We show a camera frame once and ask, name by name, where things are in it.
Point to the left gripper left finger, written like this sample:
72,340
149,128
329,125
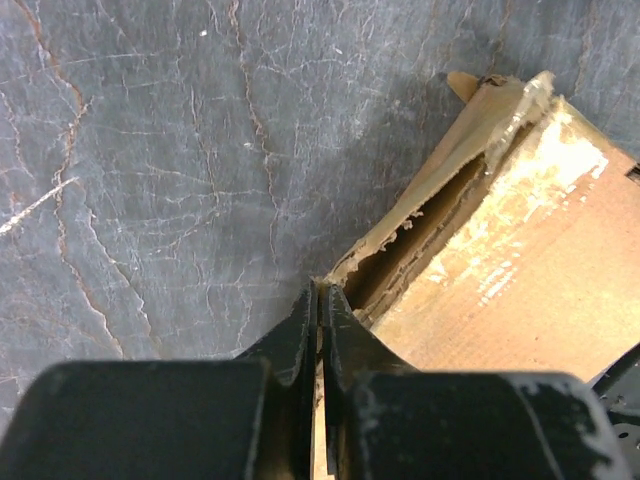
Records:
249,417

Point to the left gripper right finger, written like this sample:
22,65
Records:
385,419

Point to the brown cardboard express box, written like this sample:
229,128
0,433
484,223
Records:
514,248

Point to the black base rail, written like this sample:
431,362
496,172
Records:
618,391

